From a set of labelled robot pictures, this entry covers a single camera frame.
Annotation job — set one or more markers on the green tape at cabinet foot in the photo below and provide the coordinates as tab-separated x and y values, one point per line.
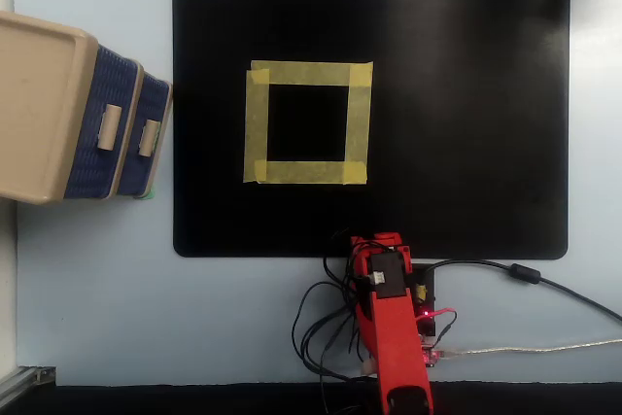
146	194

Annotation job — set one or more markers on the controller board with LEDs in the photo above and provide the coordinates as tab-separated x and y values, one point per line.
432	356

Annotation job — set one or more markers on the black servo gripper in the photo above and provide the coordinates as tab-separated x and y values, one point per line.
404	253

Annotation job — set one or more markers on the black rectangular table mat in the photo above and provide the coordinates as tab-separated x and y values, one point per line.
461	118

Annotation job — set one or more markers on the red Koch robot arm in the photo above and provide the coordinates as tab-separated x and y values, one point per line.
393	337

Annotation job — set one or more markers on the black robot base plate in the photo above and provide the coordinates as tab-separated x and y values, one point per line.
430	279

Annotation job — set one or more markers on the beige plastic drawer cabinet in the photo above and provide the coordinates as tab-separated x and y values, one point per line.
34	109

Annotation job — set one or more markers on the aluminium frame profile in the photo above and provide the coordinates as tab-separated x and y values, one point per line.
24	378

